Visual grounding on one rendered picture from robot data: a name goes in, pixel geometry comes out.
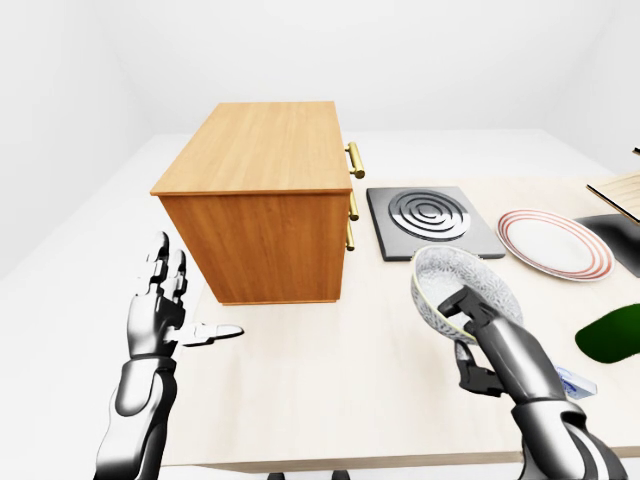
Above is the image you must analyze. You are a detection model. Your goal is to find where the wooden cabinet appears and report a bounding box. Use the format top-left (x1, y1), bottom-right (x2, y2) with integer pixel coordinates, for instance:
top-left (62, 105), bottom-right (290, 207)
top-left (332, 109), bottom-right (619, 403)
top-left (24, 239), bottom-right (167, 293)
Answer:
top-left (150, 101), bottom-right (354, 306)

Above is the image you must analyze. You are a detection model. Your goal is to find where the pale wooden board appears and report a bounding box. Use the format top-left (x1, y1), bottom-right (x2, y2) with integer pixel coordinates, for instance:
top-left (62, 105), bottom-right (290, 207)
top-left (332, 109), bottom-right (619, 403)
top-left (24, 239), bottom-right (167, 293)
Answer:
top-left (586, 171), bottom-right (640, 223)

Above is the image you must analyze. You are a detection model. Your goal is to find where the flat dark stove plate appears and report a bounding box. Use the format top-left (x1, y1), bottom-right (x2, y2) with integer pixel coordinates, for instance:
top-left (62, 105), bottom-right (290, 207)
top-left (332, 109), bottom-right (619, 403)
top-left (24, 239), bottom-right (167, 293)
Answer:
top-left (365, 186), bottom-right (507, 263)

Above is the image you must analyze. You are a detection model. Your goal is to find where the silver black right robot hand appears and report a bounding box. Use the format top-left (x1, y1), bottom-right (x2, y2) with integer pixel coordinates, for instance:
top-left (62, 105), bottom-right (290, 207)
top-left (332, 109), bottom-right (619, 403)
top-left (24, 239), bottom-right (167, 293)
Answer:
top-left (437, 286), bottom-right (565, 404)

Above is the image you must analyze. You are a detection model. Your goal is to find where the patterned grey bowl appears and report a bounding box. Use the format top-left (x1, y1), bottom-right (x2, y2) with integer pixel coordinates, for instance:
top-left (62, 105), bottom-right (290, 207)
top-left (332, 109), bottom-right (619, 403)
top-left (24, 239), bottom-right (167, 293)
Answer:
top-left (410, 244), bottom-right (524, 347)

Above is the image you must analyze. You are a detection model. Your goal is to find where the dark green rounded object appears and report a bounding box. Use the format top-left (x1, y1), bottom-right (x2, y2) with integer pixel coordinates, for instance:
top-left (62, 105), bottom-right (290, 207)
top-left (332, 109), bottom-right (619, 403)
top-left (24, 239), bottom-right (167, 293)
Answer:
top-left (574, 304), bottom-right (640, 365)

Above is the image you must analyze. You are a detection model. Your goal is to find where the small blue white packet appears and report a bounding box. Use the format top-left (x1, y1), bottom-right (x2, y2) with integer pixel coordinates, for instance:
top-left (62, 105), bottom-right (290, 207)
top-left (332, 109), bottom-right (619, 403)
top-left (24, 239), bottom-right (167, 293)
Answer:
top-left (555, 366), bottom-right (598, 400)

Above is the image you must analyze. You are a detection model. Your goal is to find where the black flat object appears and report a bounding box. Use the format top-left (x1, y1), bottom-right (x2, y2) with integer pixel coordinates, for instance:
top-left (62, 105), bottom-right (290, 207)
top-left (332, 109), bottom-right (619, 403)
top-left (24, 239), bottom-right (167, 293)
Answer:
top-left (572, 213), bottom-right (640, 278)

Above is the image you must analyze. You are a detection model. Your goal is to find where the white plate with red rings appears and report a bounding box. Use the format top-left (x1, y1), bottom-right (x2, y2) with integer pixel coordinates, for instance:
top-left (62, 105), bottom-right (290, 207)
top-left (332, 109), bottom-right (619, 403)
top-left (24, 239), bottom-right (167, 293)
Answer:
top-left (496, 208), bottom-right (616, 283)

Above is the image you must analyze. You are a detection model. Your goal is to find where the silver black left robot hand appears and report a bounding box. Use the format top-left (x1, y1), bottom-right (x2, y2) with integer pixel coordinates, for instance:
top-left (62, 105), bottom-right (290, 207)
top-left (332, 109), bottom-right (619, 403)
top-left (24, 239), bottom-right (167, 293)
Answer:
top-left (125, 231), bottom-right (245, 359)

